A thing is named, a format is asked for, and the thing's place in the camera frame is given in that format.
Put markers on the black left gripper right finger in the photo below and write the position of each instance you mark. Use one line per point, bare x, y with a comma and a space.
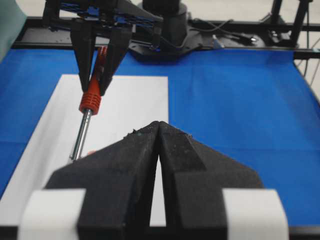
193, 178

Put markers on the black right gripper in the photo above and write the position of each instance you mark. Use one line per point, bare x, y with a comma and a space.
83, 38

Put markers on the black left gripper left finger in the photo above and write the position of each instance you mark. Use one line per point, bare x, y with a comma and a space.
119, 183

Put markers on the red handled soldering iron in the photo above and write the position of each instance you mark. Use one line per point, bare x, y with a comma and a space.
90, 103

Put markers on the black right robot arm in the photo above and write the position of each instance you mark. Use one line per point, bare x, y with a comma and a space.
140, 35

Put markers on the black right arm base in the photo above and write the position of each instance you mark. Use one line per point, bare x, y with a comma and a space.
204, 35

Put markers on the green backdrop curtain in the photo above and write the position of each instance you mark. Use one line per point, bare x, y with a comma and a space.
12, 20

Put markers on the blue table cloth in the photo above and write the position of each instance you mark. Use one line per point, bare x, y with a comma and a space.
253, 106

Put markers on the black aluminium table frame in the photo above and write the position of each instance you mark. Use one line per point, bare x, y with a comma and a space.
34, 35

